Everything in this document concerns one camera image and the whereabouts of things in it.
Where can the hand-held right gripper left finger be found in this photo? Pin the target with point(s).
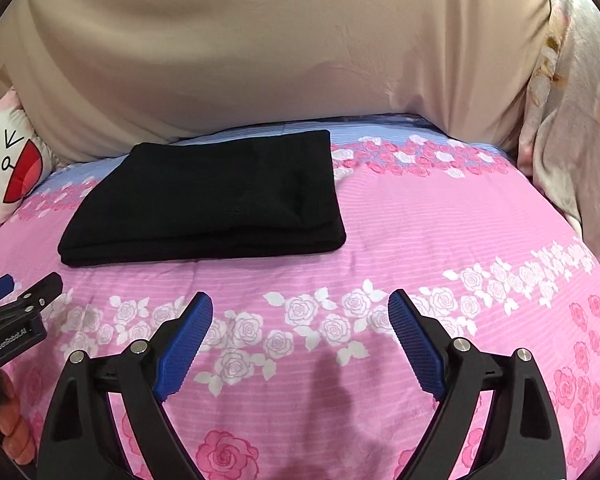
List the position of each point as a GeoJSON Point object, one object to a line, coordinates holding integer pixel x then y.
{"type": "Point", "coordinates": [185, 345]}

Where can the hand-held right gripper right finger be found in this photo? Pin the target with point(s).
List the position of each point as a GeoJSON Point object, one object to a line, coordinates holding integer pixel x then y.
{"type": "Point", "coordinates": [417, 345]}

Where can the black pants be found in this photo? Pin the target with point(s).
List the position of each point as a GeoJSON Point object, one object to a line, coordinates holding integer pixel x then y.
{"type": "Point", "coordinates": [205, 200]}

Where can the person's left hand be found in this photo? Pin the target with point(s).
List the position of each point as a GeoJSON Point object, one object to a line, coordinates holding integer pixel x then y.
{"type": "Point", "coordinates": [16, 425]}

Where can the pink rose bedsheet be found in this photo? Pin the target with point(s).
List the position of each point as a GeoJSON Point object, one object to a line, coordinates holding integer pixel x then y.
{"type": "Point", "coordinates": [405, 220]}

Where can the cat face cushion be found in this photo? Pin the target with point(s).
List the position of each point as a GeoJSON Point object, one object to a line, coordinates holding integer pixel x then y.
{"type": "Point", "coordinates": [5, 160]}

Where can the pale floral cloth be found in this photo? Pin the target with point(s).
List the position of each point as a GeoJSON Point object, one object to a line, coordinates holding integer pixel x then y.
{"type": "Point", "coordinates": [575, 110]}

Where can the beige quilt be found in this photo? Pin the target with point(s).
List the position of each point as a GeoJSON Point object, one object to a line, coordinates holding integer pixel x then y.
{"type": "Point", "coordinates": [280, 35]}

